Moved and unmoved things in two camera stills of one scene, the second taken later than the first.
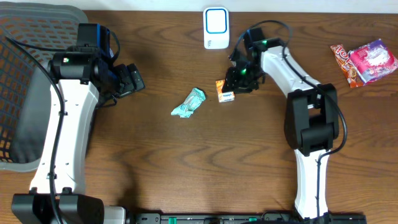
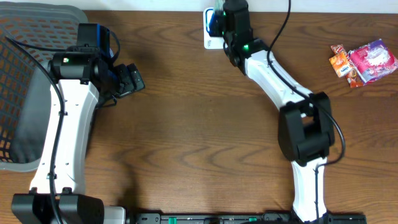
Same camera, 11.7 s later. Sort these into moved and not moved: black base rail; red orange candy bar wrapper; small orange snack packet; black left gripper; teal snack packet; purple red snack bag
Moved: teal snack packet; small orange snack packet
Not moved: black base rail; black left gripper; purple red snack bag; red orange candy bar wrapper
